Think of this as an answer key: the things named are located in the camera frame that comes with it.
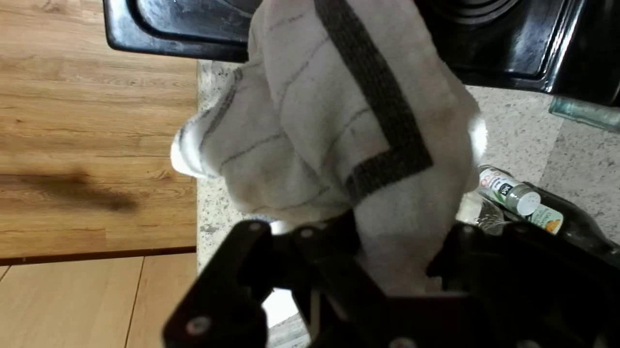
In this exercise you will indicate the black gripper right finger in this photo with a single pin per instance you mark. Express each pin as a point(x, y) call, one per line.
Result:
point(535, 290)

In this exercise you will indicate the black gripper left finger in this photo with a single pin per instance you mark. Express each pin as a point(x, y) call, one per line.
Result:
point(258, 282)

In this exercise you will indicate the white towel with grey stripes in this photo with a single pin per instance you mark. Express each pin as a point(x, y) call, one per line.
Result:
point(311, 127)

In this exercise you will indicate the dark glass bottle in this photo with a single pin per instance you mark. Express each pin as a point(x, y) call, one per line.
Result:
point(578, 220)

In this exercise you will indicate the green label spice bottle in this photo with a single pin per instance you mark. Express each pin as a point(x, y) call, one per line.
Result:
point(510, 189)

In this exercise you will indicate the flat glass lid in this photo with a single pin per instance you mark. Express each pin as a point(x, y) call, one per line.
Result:
point(584, 114)

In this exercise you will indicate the wooden lower cabinet row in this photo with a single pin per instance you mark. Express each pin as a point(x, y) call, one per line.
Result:
point(90, 127)

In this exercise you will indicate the black electric stove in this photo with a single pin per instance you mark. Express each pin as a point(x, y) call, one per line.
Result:
point(181, 25)

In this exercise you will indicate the small stove burner coil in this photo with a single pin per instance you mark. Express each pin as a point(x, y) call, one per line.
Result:
point(477, 8)

